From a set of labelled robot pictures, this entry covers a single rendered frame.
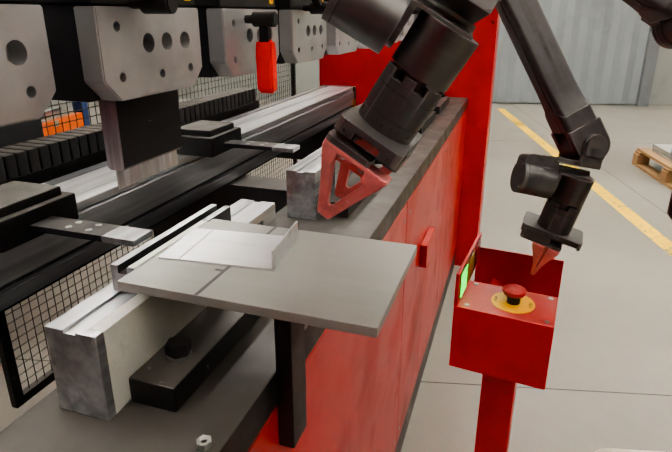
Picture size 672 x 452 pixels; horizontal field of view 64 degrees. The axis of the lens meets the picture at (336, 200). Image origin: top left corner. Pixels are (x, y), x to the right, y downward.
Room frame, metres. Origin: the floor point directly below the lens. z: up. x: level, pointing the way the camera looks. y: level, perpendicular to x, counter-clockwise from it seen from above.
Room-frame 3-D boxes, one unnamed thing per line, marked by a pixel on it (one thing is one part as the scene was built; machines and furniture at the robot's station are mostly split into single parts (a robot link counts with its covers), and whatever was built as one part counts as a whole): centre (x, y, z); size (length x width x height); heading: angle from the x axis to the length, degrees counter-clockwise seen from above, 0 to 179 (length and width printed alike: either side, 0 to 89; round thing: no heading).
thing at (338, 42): (1.10, 0.02, 1.26); 0.15 x 0.09 x 0.17; 161
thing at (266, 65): (0.69, 0.09, 1.20); 0.04 x 0.02 x 0.10; 71
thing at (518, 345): (0.86, -0.31, 0.75); 0.20 x 0.16 x 0.18; 155
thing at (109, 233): (0.61, 0.35, 1.01); 0.26 x 0.12 x 0.05; 71
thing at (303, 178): (1.76, -0.20, 0.92); 1.68 x 0.06 x 0.10; 161
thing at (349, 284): (0.51, 0.06, 1.00); 0.26 x 0.18 x 0.01; 71
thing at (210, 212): (0.60, 0.19, 0.98); 0.20 x 0.03 x 0.03; 161
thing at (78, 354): (0.61, 0.18, 0.92); 0.39 x 0.06 x 0.10; 161
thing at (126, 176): (0.56, 0.20, 1.13); 0.10 x 0.02 x 0.10; 161
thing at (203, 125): (1.05, 0.20, 1.01); 0.26 x 0.12 x 0.05; 71
